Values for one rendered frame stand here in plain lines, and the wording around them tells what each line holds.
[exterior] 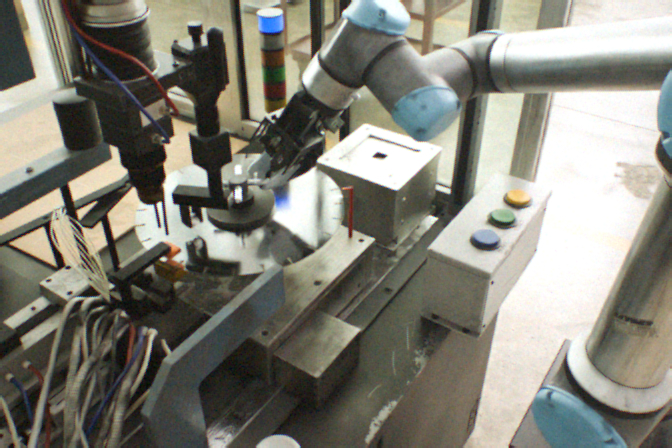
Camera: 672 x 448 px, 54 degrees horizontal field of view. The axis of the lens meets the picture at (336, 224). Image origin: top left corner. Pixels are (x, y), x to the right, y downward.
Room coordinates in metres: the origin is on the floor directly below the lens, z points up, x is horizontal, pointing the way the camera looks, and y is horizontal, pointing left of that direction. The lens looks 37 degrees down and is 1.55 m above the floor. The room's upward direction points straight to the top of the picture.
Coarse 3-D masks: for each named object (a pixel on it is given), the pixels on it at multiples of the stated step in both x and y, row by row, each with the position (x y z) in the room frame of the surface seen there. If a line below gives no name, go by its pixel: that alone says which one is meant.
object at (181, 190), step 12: (216, 180) 0.77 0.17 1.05; (180, 192) 0.78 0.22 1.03; (192, 192) 0.78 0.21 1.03; (204, 192) 0.78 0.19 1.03; (216, 192) 0.77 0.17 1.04; (228, 192) 0.78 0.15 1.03; (180, 204) 0.77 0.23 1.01; (192, 204) 0.77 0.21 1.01; (204, 204) 0.77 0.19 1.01; (216, 204) 0.76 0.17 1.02; (228, 204) 0.76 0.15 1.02; (180, 216) 0.78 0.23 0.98
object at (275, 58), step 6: (282, 48) 1.15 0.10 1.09; (264, 54) 1.14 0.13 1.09; (270, 54) 1.13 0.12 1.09; (276, 54) 1.13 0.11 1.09; (282, 54) 1.14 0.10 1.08; (264, 60) 1.14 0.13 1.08; (270, 60) 1.13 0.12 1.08; (276, 60) 1.13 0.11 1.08; (282, 60) 1.14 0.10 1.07; (270, 66) 1.13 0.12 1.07; (276, 66) 1.13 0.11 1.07
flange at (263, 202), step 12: (252, 192) 0.86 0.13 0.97; (264, 192) 0.88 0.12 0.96; (240, 204) 0.83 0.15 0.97; (252, 204) 0.84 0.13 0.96; (264, 204) 0.84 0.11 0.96; (216, 216) 0.81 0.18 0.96; (228, 216) 0.81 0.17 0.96; (240, 216) 0.81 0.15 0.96; (252, 216) 0.81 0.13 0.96; (264, 216) 0.81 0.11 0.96
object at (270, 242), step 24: (192, 168) 0.97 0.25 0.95; (168, 192) 0.89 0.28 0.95; (288, 192) 0.89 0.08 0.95; (312, 192) 0.89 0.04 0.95; (336, 192) 0.89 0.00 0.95; (144, 216) 0.83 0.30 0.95; (168, 216) 0.83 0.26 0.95; (288, 216) 0.83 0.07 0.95; (312, 216) 0.83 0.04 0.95; (336, 216) 0.83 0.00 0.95; (144, 240) 0.77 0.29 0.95; (168, 240) 0.76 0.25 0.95; (192, 240) 0.76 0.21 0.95; (216, 240) 0.76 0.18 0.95; (240, 240) 0.77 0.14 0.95; (264, 240) 0.76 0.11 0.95; (288, 240) 0.76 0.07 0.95; (312, 240) 0.77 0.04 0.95; (168, 264) 0.71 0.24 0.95; (192, 264) 0.71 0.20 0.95; (216, 264) 0.71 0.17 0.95; (240, 264) 0.71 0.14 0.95; (264, 264) 0.71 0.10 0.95; (288, 264) 0.71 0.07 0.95
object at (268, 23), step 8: (264, 8) 1.17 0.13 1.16; (272, 8) 1.17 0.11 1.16; (264, 16) 1.13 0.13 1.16; (272, 16) 1.13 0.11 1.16; (280, 16) 1.14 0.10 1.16; (264, 24) 1.13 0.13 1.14; (272, 24) 1.13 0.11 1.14; (280, 24) 1.14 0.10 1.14; (264, 32) 1.13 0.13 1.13; (272, 32) 1.13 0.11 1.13
